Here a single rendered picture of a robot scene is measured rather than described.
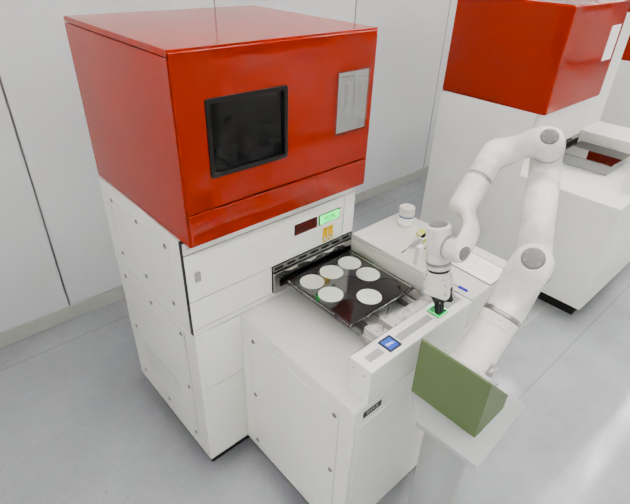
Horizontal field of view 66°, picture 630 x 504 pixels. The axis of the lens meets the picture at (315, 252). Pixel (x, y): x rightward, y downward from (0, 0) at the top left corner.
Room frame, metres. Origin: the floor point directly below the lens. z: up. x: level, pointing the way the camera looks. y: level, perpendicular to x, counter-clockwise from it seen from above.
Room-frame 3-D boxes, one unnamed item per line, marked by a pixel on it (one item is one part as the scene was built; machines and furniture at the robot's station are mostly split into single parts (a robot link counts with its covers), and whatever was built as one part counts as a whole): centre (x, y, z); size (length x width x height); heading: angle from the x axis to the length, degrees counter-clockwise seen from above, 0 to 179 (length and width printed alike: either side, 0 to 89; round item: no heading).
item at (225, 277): (1.61, 0.14, 1.02); 0.82 x 0.03 x 0.40; 133
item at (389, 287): (1.58, -0.15, 0.90); 0.34 x 0.34 x 0.01; 43
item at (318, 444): (1.56, -0.28, 0.41); 0.97 x 0.64 x 0.82; 133
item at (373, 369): (1.27, -0.35, 0.89); 0.55 x 0.09 x 0.14; 133
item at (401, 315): (1.40, -0.34, 0.87); 0.36 x 0.08 x 0.03; 133
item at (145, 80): (1.84, 0.35, 1.52); 0.81 x 0.75 x 0.59; 133
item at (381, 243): (1.77, -0.50, 0.89); 0.62 x 0.35 x 0.14; 43
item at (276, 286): (1.72, 0.00, 0.89); 0.44 x 0.02 x 0.10; 133
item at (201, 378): (1.86, 0.37, 0.41); 0.82 x 0.71 x 0.82; 133
